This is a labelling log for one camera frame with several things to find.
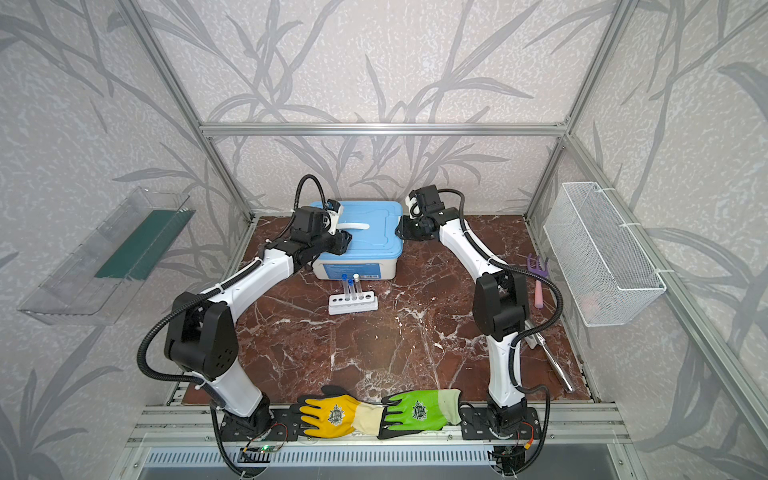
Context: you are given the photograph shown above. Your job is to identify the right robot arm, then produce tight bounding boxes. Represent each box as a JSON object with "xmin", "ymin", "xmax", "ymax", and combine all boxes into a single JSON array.
[{"xmin": 396, "ymin": 185, "xmax": 563, "ymax": 431}]

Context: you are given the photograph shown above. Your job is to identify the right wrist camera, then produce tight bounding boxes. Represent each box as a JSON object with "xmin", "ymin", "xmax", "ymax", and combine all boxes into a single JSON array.
[{"xmin": 406, "ymin": 185, "xmax": 445, "ymax": 219}]

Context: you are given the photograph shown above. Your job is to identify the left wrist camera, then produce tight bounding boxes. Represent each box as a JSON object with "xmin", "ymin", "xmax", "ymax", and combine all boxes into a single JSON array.
[{"xmin": 323, "ymin": 199, "xmax": 343, "ymax": 235}]

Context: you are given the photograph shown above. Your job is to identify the blue plastic bin lid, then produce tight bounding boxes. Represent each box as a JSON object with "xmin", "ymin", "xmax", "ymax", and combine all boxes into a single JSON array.
[{"xmin": 319, "ymin": 200, "xmax": 403, "ymax": 261}]

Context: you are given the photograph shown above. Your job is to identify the clear wall shelf green mat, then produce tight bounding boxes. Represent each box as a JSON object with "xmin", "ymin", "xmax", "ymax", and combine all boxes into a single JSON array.
[{"xmin": 18, "ymin": 187, "xmax": 195, "ymax": 326}]

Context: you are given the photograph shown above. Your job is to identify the yellow work glove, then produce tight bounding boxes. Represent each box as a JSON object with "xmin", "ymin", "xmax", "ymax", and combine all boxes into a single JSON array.
[{"xmin": 291, "ymin": 385, "xmax": 384, "ymax": 439}]

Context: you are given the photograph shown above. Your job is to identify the test tube cork stopper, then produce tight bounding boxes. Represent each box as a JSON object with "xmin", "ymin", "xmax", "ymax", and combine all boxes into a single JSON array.
[{"xmin": 353, "ymin": 273, "xmax": 363, "ymax": 299}]

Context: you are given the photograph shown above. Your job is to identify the white plastic storage bin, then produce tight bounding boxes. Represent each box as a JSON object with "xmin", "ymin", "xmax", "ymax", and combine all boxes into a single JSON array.
[{"xmin": 312, "ymin": 255, "xmax": 401, "ymax": 280}]

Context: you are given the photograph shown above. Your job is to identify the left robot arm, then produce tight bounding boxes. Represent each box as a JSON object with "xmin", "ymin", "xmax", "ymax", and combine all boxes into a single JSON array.
[{"xmin": 136, "ymin": 174, "xmax": 352, "ymax": 420}]

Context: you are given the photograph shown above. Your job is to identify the white wire mesh basket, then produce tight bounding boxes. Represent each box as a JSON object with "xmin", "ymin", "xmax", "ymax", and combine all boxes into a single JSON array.
[{"xmin": 544, "ymin": 182, "xmax": 666, "ymax": 327}]

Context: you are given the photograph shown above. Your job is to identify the aluminium frame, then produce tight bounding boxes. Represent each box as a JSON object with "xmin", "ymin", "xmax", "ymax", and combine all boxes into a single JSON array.
[{"xmin": 118, "ymin": 1, "xmax": 767, "ymax": 443}]

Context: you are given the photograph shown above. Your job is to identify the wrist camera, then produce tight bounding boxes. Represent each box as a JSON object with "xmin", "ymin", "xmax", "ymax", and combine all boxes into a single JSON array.
[
  {"xmin": 406, "ymin": 185, "xmax": 445, "ymax": 219},
  {"xmin": 323, "ymin": 199, "xmax": 343, "ymax": 235}
]

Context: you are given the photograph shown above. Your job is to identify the white test tube rack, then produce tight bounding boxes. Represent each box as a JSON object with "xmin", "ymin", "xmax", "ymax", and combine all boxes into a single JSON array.
[{"xmin": 328, "ymin": 291, "xmax": 378, "ymax": 316}]

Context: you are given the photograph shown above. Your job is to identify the metal tongs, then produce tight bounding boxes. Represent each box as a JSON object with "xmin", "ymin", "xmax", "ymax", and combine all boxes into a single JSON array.
[{"xmin": 525, "ymin": 333, "xmax": 575, "ymax": 393}]

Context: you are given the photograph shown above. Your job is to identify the green work glove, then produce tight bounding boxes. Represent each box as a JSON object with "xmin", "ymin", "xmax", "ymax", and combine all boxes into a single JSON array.
[{"xmin": 377, "ymin": 389, "xmax": 461, "ymax": 440}]

